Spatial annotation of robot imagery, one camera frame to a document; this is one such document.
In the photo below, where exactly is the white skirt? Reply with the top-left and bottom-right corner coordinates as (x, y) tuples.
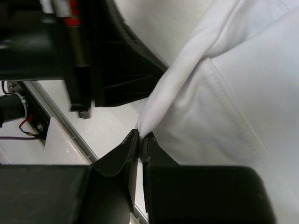
(137, 0), (299, 224)

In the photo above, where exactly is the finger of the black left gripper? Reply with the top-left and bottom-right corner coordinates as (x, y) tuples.
(89, 0), (167, 107)

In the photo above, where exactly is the aluminium rail across table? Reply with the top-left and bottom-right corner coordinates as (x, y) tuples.
(23, 80), (150, 224)

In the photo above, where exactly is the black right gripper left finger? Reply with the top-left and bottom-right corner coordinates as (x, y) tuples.
(0, 129), (138, 224)

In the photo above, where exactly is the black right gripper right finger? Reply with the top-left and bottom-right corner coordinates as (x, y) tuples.
(140, 133), (276, 224)

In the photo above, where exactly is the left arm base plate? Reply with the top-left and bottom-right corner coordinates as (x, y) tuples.
(0, 80), (51, 150)

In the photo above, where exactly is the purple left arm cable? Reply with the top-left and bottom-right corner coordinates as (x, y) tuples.
(0, 135), (36, 141)

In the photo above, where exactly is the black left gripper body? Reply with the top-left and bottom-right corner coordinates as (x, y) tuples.
(0, 0), (94, 112)

